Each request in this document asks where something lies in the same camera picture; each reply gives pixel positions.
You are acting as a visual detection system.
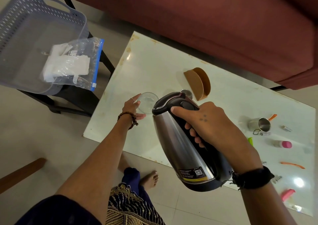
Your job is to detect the person's left hand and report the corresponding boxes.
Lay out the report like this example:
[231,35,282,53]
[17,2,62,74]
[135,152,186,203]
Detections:
[121,94,146,121]

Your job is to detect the person's right hand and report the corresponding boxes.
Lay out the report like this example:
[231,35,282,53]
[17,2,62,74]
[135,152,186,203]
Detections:
[171,101,264,180]

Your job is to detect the clear drinking glass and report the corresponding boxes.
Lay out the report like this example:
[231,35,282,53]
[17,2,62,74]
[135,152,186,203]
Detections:
[135,92,159,115]

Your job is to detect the steel electric kettle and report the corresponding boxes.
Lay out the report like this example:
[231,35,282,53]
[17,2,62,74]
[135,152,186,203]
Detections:
[152,91,235,192]

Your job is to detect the person's right forearm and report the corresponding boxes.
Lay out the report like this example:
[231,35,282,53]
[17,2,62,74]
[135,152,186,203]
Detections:
[238,176,303,225]

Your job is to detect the person's left forearm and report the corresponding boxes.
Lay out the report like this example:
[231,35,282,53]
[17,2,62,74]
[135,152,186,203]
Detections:
[54,115,136,209]

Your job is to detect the brown paper holder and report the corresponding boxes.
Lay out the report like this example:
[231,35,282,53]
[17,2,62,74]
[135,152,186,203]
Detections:
[184,67,212,102]

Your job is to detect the person's foot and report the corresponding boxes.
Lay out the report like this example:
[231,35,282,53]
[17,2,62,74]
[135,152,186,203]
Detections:
[139,170,159,191]

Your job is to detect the black metal stool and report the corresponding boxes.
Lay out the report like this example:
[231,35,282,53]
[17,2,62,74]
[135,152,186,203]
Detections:
[17,0,116,117]

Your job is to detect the clear zip bag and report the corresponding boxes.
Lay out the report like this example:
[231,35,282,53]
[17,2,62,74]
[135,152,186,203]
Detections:
[40,38,105,92]

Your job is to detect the steel mug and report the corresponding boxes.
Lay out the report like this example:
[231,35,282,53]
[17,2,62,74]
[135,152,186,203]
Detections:
[247,117,271,135]

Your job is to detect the person's dark patterned dress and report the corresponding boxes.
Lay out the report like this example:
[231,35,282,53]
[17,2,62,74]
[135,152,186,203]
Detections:
[14,167,166,225]

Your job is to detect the maroon sofa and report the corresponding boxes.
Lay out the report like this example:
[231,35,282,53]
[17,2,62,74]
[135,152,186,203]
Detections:
[52,0,318,90]

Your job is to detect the black thread wristband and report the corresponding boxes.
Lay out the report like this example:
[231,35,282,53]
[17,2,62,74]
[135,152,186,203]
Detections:
[225,166,275,191]

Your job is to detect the white bottle with pink cap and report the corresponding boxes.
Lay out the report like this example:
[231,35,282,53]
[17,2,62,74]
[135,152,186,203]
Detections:
[273,140,292,149]

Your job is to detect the long orange spoon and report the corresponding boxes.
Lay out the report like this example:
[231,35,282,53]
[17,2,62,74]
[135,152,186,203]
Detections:
[280,161,306,169]

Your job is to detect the brown wooden board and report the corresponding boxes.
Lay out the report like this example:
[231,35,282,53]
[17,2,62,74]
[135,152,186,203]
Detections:
[0,158,47,188]

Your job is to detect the pink plastic piece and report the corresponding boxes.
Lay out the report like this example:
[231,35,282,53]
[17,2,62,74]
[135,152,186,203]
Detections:
[280,189,296,202]

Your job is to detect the grey plastic basket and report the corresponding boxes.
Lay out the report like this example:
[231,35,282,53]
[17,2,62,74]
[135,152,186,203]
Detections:
[0,0,89,95]

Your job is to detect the brown bead bracelet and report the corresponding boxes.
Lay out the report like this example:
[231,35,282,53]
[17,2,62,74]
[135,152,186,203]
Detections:
[117,111,138,130]

